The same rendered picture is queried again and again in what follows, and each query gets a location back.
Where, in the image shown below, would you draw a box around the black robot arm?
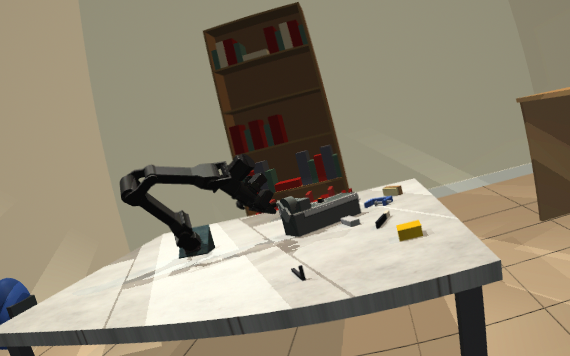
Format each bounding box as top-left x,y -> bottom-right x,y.
119,154 -> 267,254

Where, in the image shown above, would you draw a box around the blue c-clamp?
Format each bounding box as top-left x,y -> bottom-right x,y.
364,196 -> 393,208

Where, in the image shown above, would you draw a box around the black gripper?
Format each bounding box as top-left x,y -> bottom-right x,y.
232,181 -> 277,214

